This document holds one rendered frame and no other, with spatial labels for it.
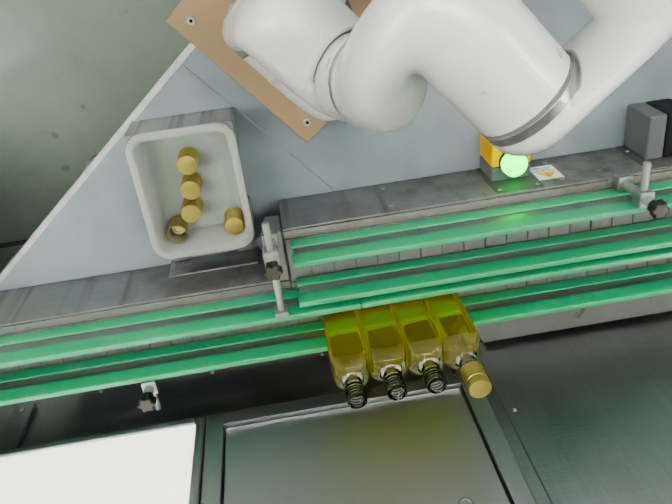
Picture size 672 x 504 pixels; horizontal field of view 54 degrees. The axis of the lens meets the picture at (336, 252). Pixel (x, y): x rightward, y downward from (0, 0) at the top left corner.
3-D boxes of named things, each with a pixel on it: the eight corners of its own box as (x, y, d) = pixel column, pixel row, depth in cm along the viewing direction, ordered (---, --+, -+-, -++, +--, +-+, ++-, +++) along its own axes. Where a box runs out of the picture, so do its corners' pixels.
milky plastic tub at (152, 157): (161, 239, 121) (156, 262, 114) (129, 121, 110) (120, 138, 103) (256, 224, 122) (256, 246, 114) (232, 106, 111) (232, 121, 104)
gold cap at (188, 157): (176, 147, 112) (173, 156, 108) (197, 145, 112) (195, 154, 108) (180, 167, 113) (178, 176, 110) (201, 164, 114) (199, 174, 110)
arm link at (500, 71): (397, 166, 61) (469, 204, 48) (284, 67, 55) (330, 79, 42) (493, 47, 60) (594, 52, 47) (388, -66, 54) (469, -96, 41)
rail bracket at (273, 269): (271, 292, 114) (274, 334, 103) (254, 204, 106) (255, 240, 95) (288, 289, 114) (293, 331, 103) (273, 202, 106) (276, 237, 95)
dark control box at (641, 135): (621, 144, 124) (645, 160, 116) (626, 103, 120) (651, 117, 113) (664, 138, 124) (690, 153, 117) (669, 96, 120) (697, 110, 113)
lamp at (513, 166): (498, 175, 115) (504, 181, 113) (498, 150, 113) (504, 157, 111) (523, 171, 116) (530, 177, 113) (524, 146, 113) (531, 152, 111)
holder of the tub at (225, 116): (169, 262, 124) (165, 283, 117) (131, 121, 111) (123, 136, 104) (260, 247, 125) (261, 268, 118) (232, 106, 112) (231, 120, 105)
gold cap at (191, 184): (179, 173, 114) (177, 183, 110) (199, 169, 114) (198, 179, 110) (184, 191, 116) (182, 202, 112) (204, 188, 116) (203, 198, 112)
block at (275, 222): (268, 263, 119) (269, 283, 113) (259, 216, 115) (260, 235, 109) (287, 260, 120) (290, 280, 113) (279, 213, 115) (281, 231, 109)
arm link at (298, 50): (374, 154, 60) (233, 31, 53) (310, 121, 82) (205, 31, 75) (441, 71, 59) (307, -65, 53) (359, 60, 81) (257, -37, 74)
